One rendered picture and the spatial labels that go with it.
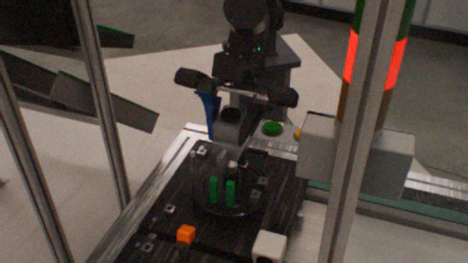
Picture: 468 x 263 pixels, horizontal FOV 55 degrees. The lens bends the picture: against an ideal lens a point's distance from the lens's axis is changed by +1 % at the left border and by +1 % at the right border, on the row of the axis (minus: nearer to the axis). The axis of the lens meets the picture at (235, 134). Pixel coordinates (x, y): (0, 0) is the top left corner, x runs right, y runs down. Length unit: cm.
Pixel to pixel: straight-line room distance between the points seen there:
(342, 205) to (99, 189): 61
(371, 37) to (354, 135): 11
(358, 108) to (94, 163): 75
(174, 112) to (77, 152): 26
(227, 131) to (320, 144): 21
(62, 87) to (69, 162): 41
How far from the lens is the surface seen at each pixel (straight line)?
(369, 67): 42
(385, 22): 39
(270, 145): 92
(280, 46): 107
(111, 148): 78
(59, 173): 107
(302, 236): 82
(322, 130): 51
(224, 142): 69
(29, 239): 96
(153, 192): 83
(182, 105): 122
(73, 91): 73
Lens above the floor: 154
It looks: 38 degrees down
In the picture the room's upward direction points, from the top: straight up
